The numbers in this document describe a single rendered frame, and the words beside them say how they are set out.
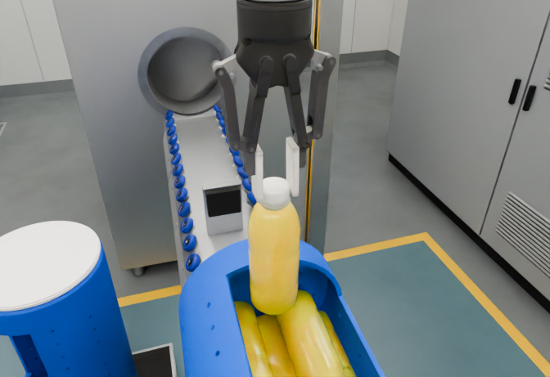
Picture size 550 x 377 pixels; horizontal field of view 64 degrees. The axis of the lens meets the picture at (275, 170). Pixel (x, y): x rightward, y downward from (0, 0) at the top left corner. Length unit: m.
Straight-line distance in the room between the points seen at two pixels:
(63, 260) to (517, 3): 2.11
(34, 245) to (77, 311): 0.20
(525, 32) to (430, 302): 1.35
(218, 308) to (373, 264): 1.92
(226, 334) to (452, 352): 1.71
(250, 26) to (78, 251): 0.78
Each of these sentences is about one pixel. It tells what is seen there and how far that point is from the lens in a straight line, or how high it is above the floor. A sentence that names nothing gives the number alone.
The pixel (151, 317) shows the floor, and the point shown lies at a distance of 2.30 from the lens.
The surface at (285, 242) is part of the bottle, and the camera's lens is 0.56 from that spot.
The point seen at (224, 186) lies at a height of 1.08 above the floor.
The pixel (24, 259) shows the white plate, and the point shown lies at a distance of 1.13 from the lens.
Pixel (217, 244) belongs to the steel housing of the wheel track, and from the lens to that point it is 1.20.
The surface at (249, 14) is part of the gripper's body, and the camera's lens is 0.44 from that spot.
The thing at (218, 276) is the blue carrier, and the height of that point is 1.22.
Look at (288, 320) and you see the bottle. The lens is 0.74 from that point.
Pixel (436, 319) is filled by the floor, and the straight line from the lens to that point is 2.35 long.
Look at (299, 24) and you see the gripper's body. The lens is 0.44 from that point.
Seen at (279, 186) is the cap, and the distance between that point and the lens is 0.55.
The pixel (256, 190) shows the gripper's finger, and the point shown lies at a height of 1.41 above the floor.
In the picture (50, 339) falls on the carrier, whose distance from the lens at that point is 1.09.
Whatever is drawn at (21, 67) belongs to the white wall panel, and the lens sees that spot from 5.14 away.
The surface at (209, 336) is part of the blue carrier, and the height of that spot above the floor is 1.19.
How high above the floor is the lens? 1.71
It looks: 32 degrees down
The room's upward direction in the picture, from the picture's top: straight up
